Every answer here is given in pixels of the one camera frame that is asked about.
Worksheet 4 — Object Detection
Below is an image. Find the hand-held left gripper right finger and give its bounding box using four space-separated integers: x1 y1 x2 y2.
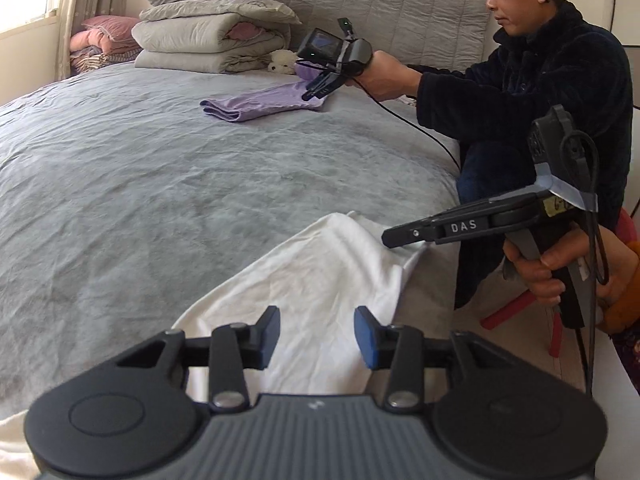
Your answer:
353 305 521 411

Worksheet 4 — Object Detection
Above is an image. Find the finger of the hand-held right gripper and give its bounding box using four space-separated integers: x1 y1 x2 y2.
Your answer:
381 187 543 251

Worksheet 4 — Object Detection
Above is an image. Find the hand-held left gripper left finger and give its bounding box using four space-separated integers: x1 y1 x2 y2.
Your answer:
115 305 281 411

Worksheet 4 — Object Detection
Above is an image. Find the white garment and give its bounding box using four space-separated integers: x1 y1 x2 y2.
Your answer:
0 210 431 480

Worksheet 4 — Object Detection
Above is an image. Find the person's right forearm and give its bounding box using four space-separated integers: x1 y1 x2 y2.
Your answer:
597 242 640 336

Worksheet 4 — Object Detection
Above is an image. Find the person's right hand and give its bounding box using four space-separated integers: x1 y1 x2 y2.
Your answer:
502 225 637 332

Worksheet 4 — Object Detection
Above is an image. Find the grey bed blanket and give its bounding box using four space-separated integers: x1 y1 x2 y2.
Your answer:
0 62 463 431

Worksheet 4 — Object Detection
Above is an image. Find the purple garment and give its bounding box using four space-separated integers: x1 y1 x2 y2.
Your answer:
200 81 328 125

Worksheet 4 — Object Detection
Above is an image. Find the white plush toy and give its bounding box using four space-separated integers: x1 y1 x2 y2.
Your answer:
265 49 297 75

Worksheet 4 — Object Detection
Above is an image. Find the grey quilted headboard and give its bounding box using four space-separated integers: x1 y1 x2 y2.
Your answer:
192 0 493 78

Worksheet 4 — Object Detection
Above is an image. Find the thin grey quilt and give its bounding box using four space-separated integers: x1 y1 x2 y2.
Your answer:
139 0 303 26

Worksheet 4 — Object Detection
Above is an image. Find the thick folded grey quilt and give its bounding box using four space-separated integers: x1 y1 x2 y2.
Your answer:
131 12 293 75

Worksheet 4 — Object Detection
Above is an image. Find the striped folded blanket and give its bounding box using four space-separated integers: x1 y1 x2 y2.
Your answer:
70 45 143 75

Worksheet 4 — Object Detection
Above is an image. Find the grey star-patterned curtain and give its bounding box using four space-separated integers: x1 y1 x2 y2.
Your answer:
55 0 121 81

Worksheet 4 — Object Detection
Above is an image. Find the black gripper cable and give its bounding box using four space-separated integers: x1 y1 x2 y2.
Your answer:
559 130 610 401

